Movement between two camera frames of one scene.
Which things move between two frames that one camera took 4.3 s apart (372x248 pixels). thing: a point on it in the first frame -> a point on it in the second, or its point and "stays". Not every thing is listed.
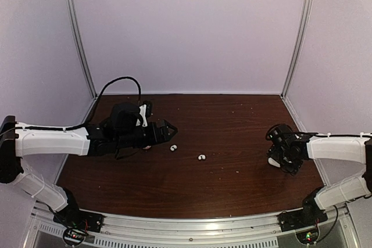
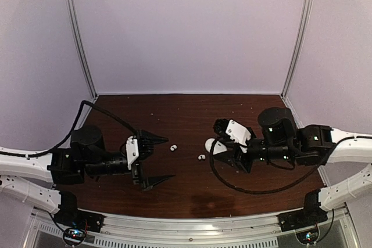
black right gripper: (292, 168) -> (232, 157)
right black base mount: (310, 214) stays
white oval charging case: (273, 162) -> (218, 147)
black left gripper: (154, 137) -> (136, 167)
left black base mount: (71, 216) stays
